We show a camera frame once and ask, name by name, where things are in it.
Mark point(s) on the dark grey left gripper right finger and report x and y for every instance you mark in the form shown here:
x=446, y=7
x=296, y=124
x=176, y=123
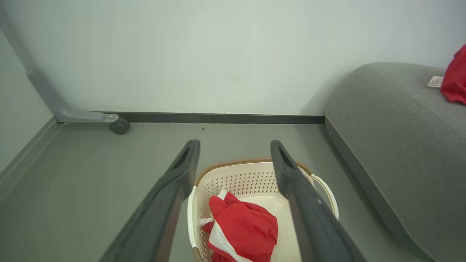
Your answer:
x=309, y=214

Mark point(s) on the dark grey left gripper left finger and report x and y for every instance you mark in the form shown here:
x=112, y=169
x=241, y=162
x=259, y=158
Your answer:
x=160, y=211

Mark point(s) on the red and white garment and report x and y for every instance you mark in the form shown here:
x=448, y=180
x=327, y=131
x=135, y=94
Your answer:
x=244, y=229

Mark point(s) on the red garment with paper tag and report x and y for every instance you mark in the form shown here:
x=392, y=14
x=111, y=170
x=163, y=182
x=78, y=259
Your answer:
x=455, y=80

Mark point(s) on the grey fabric sofa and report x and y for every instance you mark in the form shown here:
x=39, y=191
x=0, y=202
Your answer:
x=400, y=145

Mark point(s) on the white perforated laundry basket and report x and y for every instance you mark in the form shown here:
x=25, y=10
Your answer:
x=251, y=178

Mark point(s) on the black caster wheel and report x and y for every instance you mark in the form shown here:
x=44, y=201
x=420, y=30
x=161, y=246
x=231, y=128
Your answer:
x=120, y=126

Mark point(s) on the black baseboard strip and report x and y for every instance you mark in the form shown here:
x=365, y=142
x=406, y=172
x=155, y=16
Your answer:
x=218, y=118

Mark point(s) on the grey skirting strip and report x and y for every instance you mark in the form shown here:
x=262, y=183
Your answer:
x=25, y=160

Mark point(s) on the grey metal frame leg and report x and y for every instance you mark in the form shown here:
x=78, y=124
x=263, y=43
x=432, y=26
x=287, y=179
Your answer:
x=72, y=115

